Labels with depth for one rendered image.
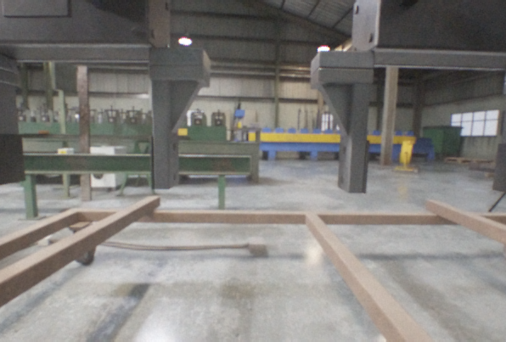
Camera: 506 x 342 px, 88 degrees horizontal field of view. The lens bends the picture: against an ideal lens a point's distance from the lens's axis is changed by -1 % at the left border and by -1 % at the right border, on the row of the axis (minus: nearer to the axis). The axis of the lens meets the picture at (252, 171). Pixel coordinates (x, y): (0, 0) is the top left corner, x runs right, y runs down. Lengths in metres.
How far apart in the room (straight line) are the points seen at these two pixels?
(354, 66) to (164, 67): 0.13
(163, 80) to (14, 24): 0.10
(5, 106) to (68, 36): 0.09
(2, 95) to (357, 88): 0.27
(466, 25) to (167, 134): 0.22
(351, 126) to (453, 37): 0.09
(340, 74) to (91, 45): 0.17
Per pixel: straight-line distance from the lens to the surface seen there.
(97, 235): 1.13
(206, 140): 4.19
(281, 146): 8.85
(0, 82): 0.29
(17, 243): 1.40
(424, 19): 0.23
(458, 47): 0.24
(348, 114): 0.22
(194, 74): 0.21
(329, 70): 0.21
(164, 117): 0.21
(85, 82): 3.39
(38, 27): 0.25
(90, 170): 2.63
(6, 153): 0.29
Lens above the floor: 0.69
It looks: 7 degrees down
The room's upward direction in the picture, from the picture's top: 1 degrees clockwise
